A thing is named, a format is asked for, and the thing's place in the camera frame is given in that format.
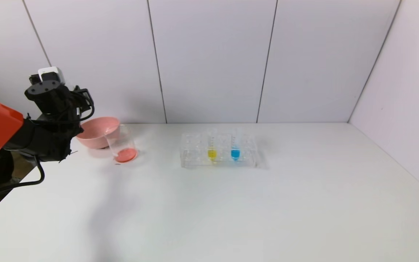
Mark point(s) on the pink plastic bowl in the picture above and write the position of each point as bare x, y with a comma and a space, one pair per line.
98, 134

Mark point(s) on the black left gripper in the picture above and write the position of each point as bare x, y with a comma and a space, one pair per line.
78, 109

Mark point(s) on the clear acrylic tube rack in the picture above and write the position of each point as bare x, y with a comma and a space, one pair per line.
195, 156

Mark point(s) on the test tube with yellow pigment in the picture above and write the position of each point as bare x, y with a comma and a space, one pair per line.
212, 153

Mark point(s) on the clear glass beaker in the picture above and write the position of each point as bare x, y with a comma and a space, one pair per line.
126, 154

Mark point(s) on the test tube with blue pigment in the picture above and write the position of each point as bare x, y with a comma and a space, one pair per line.
235, 153

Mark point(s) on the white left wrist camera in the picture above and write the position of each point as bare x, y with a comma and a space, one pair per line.
51, 72

